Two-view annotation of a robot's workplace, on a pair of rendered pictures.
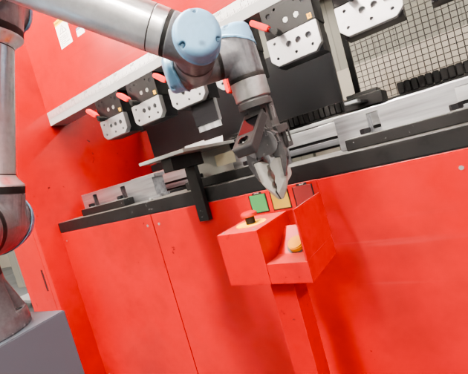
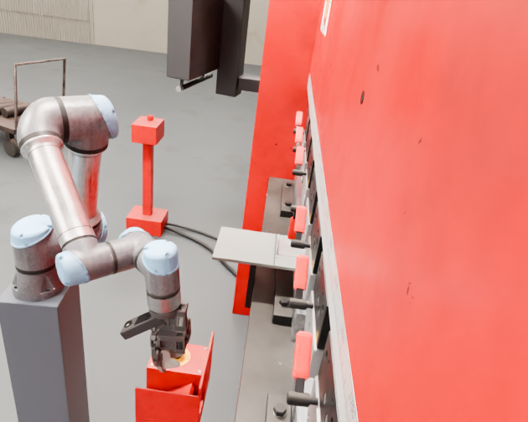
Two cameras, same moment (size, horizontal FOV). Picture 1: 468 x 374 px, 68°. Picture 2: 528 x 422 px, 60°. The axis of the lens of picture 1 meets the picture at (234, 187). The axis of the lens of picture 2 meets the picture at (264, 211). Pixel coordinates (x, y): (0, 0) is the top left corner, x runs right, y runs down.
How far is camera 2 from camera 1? 1.26 m
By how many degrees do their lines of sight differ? 58
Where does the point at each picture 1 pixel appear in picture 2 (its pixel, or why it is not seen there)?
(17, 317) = (39, 295)
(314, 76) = not seen: outside the picture
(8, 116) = (83, 193)
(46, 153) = (288, 113)
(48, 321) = (47, 306)
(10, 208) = not seen: hidden behind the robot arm
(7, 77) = (83, 174)
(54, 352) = (47, 318)
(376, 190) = not seen: outside the picture
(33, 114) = (295, 71)
